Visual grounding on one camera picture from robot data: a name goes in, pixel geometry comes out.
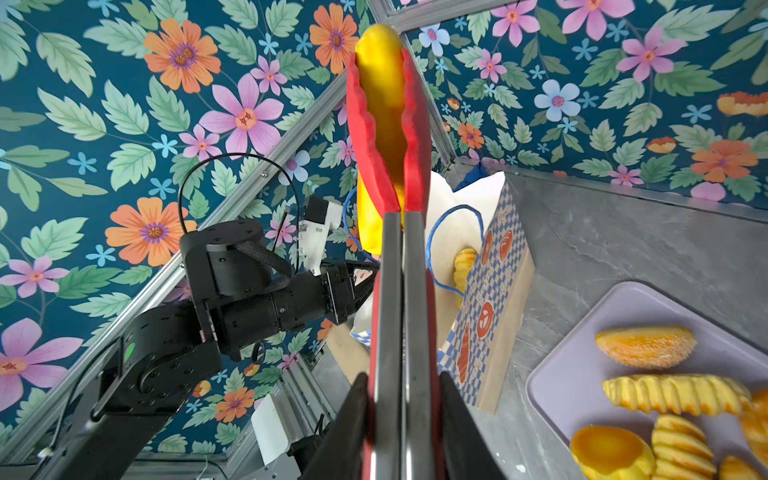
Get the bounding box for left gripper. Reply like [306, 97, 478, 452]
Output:
[320, 260, 378, 324]

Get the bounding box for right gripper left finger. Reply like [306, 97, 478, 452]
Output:
[300, 372, 368, 480]

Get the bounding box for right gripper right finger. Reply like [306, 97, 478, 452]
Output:
[439, 372, 506, 480]

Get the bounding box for red silicone tongs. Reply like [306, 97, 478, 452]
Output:
[347, 50, 445, 479]

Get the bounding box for lilac plastic tray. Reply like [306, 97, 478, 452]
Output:
[526, 281, 767, 445]

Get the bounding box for large braided bread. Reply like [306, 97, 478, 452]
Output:
[453, 247, 477, 295]

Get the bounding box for blue checkered paper bag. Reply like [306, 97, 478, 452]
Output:
[341, 170, 537, 415]

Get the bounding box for smooth yellow oval bread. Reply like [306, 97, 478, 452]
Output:
[347, 24, 407, 256]

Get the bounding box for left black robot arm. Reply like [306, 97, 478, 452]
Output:
[35, 220, 377, 479]

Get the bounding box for round sugared bread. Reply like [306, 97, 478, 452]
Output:
[595, 326, 697, 370]

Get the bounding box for long twisted bread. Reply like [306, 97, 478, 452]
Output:
[602, 374, 752, 417]

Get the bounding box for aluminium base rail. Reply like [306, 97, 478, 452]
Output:
[212, 355, 336, 479]

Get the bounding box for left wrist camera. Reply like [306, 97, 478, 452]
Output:
[297, 195, 343, 276]

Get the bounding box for ring pretzel bread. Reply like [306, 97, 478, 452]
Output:
[739, 389, 767, 464]

